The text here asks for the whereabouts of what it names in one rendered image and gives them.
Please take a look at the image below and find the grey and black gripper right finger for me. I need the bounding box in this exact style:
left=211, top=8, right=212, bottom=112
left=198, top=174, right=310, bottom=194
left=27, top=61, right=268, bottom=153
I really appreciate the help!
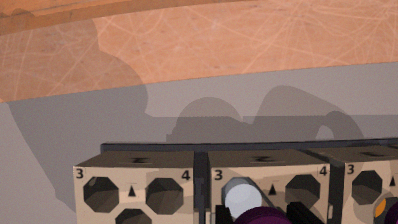
left=286, top=201, right=325, bottom=224

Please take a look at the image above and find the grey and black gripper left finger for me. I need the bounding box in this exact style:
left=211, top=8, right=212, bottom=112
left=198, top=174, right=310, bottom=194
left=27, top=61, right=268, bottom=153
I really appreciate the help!
left=215, top=205, right=234, bottom=224

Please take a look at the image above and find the grey bench mat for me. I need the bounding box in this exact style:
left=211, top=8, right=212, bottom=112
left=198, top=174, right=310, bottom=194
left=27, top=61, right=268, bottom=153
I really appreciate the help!
left=0, top=62, right=398, bottom=224

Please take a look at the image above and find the beige bucket adapter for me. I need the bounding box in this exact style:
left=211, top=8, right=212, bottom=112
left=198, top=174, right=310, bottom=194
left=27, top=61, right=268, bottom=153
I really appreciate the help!
left=205, top=149, right=330, bottom=224
left=73, top=151, right=199, bottom=224
left=306, top=145, right=398, bottom=224

